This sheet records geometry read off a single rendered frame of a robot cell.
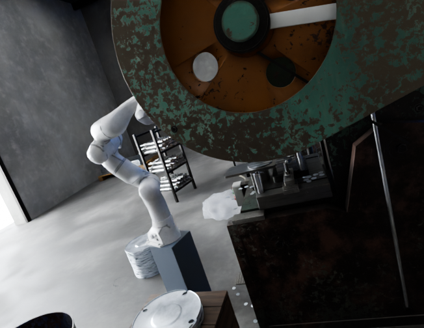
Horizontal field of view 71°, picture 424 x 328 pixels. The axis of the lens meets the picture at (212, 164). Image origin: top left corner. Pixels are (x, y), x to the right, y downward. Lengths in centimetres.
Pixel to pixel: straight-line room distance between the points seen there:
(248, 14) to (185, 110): 34
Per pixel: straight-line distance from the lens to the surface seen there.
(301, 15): 96
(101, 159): 157
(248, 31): 88
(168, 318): 134
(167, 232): 174
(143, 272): 247
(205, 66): 823
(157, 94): 101
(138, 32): 103
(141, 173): 170
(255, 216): 128
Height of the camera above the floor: 119
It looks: 13 degrees down
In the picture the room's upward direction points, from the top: 18 degrees counter-clockwise
